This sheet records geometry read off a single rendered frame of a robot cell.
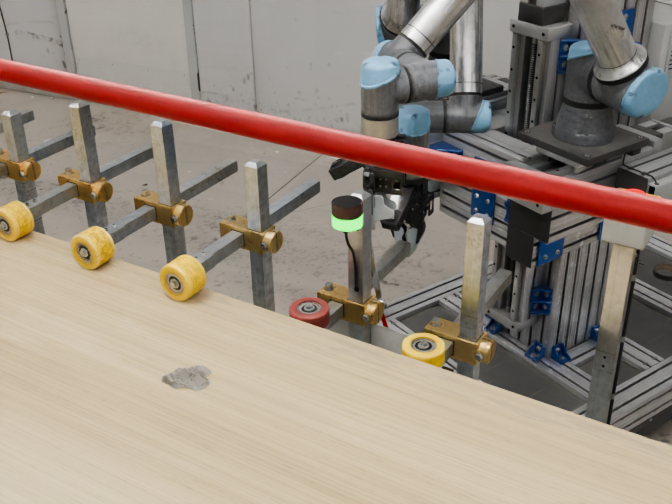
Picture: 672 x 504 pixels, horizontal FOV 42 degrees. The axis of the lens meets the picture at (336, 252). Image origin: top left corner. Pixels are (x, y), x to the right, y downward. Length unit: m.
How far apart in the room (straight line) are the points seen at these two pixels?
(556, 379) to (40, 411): 1.63
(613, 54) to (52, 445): 1.34
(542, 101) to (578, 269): 0.57
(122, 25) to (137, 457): 4.19
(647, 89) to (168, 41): 3.64
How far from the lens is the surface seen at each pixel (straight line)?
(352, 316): 1.81
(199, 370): 1.57
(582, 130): 2.16
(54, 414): 1.55
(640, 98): 2.02
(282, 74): 4.88
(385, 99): 1.70
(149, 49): 5.34
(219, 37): 5.03
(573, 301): 2.74
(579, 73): 2.12
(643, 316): 3.10
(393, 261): 1.98
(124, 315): 1.76
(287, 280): 3.56
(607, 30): 1.94
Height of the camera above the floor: 1.84
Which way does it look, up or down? 29 degrees down
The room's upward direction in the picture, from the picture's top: 1 degrees counter-clockwise
